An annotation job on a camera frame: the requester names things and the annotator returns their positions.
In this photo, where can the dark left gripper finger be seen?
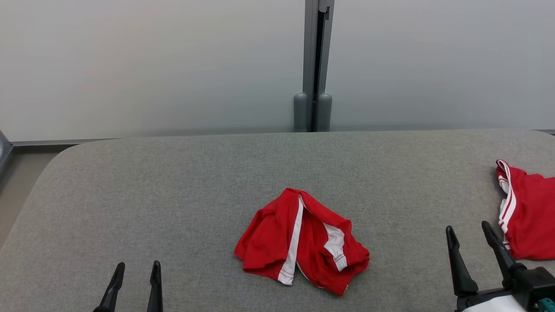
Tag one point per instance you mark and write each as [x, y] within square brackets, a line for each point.
[112, 290]
[155, 288]

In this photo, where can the grey cylindrical post foot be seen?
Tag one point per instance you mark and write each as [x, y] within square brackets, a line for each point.
[324, 112]
[300, 112]

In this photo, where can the grey fabric sofa seat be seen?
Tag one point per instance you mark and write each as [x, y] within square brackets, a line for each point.
[173, 195]

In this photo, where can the red shorts with white stripes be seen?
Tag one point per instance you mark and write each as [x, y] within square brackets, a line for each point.
[303, 242]

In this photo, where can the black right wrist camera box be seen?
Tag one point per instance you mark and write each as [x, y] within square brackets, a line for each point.
[535, 284]

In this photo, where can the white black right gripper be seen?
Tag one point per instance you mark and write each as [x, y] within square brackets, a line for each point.
[490, 303]

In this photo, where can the red and white shirt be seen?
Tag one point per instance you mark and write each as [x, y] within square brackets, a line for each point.
[531, 216]

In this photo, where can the grey metal frame piece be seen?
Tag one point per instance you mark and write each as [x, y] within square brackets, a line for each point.
[4, 149]

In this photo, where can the grey metal partition post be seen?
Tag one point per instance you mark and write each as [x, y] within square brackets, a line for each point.
[310, 43]

